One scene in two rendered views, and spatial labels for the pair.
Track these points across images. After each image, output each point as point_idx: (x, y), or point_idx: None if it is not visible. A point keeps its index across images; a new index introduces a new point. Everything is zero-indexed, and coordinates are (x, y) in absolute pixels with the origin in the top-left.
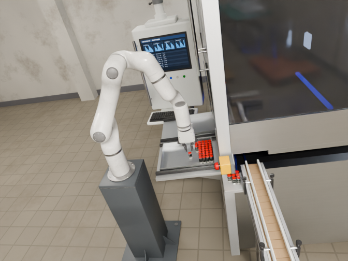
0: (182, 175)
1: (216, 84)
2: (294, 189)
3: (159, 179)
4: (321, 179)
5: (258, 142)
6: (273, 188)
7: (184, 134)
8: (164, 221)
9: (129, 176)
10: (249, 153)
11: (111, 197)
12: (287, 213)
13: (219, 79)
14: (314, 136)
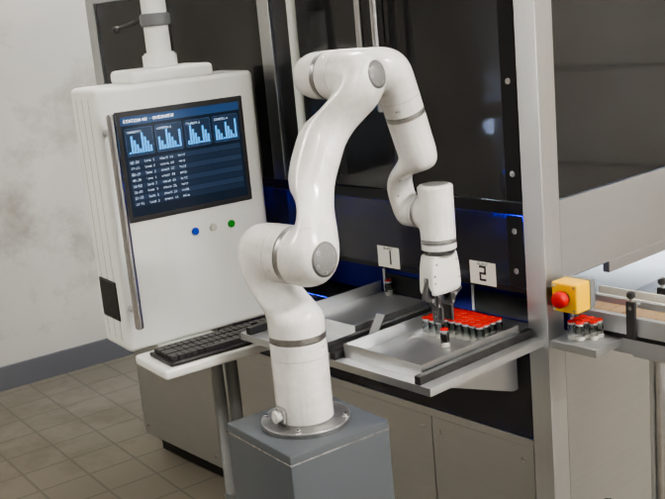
0: (476, 365)
1: (544, 104)
2: (645, 366)
3: (437, 389)
4: None
5: (596, 243)
6: (619, 368)
7: (444, 266)
8: None
9: (349, 412)
10: None
11: (319, 495)
12: (641, 446)
13: (548, 93)
14: (657, 223)
